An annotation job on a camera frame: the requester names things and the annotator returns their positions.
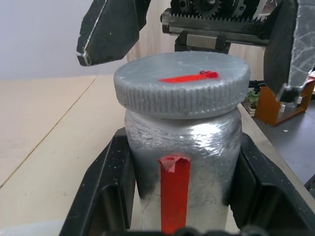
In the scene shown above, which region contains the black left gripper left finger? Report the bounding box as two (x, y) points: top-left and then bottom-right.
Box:
(60, 128), (136, 236)

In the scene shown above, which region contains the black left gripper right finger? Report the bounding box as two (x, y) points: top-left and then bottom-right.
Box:
(223, 133), (315, 236)

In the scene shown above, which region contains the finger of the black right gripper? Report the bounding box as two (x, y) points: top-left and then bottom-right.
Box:
(262, 0), (315, 103)
(75, 0), (153, 66)

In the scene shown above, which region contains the silver jar with red tape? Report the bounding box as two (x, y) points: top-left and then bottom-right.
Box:
(124, 104), (243, 234)

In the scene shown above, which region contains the grey ribbed jar lid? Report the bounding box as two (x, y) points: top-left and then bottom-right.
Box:
(113, 52), (251, 120)

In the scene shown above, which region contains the small green plant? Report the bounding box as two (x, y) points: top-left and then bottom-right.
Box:
(247, 88), (259, 116)

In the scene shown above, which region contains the orange wooden shelf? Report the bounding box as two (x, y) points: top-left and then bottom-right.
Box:
(254, 78), (315, 127)

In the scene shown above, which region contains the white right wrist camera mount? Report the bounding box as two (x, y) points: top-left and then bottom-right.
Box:
(253, 0), (281, 20)

